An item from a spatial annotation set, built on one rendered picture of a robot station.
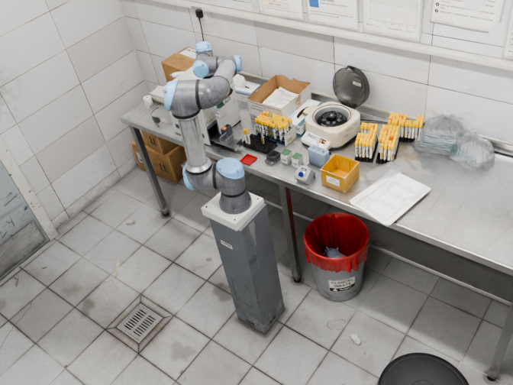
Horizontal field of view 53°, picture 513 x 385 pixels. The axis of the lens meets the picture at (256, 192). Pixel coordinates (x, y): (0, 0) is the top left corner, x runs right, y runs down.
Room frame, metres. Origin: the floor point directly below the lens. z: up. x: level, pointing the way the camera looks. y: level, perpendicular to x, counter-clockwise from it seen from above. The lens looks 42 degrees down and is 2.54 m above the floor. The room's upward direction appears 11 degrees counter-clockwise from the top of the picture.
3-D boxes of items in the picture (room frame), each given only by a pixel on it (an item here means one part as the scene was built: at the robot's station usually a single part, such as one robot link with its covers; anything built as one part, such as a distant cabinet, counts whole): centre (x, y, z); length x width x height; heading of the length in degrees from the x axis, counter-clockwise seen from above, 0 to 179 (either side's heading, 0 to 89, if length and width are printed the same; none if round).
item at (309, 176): (1.85, -0.25, 0.92); 0.13 x 0.07 x 0.08; 136
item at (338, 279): (1.86, -0.38, 0.22); 0.38 x 0.37 x 0.44; 46
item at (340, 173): (1.79, -0.40, 0.93); 0.13 x 0.13 x 0.10; 45
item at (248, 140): (2.19, -0.07, 0.93); 0.17 x 0.09 x 0.11; 46
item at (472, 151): (1.78, -1.04, 0.94); 0.20 x 0.17 x 0.14; 20
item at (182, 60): (2.95, 0.25, 0.97); 0.31 x 0.23 x 0.18; 39
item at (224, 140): (2.25, 0.12, 0.92); 0.21 x 0.07 x 0.05; 46
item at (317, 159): (1.94, -0.33, 0.92); 0.10 x 0.07 x 0.10; 41
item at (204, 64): (2.14, 0.12, 1.42); 0.11 x 0.11 x 0.08; 79
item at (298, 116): (2.31, -0.35, 0.92); 0.24 x 0.12 x 0.10; 136
